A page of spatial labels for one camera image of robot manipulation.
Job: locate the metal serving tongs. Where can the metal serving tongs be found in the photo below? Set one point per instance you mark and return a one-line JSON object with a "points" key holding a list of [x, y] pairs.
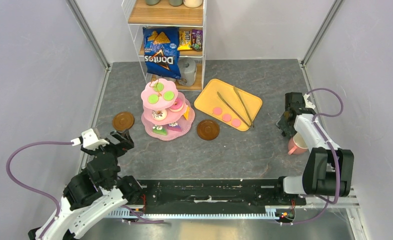
{"points": [[241, 104]]}

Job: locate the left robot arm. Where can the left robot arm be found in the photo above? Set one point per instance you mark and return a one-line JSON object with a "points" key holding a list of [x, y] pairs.
{"points": [[94, 192]]}

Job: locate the pink sandwich cookie front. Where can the pink sandwich cookie front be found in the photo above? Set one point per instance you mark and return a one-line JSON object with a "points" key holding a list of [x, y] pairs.
{"points": [[236, 122]]}

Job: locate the brown round coaster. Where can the brown round coaster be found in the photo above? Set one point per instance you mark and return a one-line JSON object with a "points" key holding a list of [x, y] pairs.
{"points": [[208, 129], [123, 121]]}

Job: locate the grey ceramic mug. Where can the grey ceramic mug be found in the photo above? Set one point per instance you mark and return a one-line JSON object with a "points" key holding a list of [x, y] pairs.
{"points": [[188, 68]]}

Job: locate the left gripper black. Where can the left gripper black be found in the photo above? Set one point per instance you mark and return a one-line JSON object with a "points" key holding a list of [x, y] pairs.
{"points": [[126, 143]]}

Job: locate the chocolate white donut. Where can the chocolate white donut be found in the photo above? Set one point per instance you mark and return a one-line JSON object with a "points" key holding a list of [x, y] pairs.
{"points": [[159, 115]]}

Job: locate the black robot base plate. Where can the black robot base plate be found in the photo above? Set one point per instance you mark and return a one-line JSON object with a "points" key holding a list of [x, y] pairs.
{"points": [[212, 196]]}

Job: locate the pink sandwich cookie middle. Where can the pink sandwich cookie middle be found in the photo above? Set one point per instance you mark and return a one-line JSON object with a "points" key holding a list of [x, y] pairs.
{"points": [[226, 118]]}

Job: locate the purple cake slice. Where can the purple cake slice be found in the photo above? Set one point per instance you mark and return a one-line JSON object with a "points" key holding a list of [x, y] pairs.
{"points": [[174, 127]]}

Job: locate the pink sandwich cookie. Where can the pink sandwich cookie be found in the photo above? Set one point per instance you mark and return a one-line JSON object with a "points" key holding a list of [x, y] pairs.
{"points": [[217, 111], [226, 118], [236, 122]]}

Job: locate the pink frosted donut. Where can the pink frosted donut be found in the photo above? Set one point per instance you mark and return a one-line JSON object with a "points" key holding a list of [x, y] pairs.
{"points": [[177, 105]]}

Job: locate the green cake slice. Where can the green cake slice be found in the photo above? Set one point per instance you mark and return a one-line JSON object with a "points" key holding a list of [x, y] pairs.
{"points": [[160, 130]]}

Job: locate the pink sandwich cookie far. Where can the pink sandwich cookie far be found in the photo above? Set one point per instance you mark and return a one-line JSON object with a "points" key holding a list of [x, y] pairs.
{"points": [[217, 111]]}

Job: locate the yellow serving tray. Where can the yellow serving tray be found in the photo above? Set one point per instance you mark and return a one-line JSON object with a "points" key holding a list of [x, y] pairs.
{"points": [[208, 99]]}

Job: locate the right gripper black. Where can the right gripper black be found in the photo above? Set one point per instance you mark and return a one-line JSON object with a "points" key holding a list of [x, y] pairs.
{"points": [[281, 123]]}

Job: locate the pink three-tier cake stand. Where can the pink three-tier cake stand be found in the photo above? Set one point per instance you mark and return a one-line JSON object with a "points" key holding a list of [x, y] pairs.
{"points": [[146, 117]]}

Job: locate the blue Doritos chip bag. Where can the blue Doritos chip bag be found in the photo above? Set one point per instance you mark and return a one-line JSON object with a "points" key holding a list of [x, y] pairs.
{"points": [[161, 53]]}

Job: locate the yellow cake slice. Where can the yellow cake slice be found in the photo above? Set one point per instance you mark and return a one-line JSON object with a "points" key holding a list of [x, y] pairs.
{"points": [[187, 113]]}

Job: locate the white wire wooden shelf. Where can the white wire wooden shelf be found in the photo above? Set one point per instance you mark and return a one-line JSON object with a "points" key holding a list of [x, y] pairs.
{"points": [[184, 14]]}

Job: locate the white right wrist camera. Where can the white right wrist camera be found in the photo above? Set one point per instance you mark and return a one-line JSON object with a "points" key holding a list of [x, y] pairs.
{"points": [[307, 102]]}

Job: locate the yellow M&M candy bag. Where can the yellow M&M candy bag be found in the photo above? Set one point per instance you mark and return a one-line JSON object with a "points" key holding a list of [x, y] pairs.
{"points": [[185, 40]]}

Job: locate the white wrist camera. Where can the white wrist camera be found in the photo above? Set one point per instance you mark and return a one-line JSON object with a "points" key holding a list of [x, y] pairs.
{"points": [[307, 102], [90, 139]]}

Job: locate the green sandwich cookie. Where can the green sandwich cookie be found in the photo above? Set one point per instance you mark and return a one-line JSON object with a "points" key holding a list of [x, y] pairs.
{"points": [[158, 87], [153, 98], [169, 96]]}

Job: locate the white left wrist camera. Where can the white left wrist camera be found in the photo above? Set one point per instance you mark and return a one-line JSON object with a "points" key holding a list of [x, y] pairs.
{"points": [[90, 139]]}

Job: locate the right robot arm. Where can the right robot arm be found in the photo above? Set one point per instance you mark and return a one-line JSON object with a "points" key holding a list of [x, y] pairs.
{"points": [[329, 168]]}

